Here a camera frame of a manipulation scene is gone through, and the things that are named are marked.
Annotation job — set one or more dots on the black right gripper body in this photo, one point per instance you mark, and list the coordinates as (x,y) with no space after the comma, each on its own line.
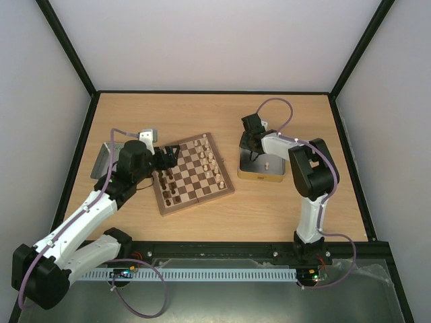
(251,141)

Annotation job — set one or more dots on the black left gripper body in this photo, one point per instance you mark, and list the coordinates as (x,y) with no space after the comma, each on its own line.
(162,165)

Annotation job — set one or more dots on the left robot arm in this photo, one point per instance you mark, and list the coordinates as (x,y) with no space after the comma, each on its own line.
(45,271)

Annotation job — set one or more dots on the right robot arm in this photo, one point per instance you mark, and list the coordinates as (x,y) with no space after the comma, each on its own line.
(314,174)

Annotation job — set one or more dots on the dark chess pieces group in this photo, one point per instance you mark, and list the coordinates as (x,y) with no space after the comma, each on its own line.
(167,189)

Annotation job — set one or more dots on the wooden chess board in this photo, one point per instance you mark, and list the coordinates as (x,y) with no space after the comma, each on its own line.
(189,185)

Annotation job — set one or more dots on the white pieces on board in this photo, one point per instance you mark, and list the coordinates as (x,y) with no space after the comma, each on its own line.
(208,169)

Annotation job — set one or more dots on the gold metal tin tray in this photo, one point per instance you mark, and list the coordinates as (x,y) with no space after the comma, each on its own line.
(251,166)

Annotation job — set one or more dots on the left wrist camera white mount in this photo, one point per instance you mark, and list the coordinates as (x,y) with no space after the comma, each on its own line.
(149,137)

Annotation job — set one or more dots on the light blue slotted cable duct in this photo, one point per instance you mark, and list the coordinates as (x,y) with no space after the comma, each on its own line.
(195,275)

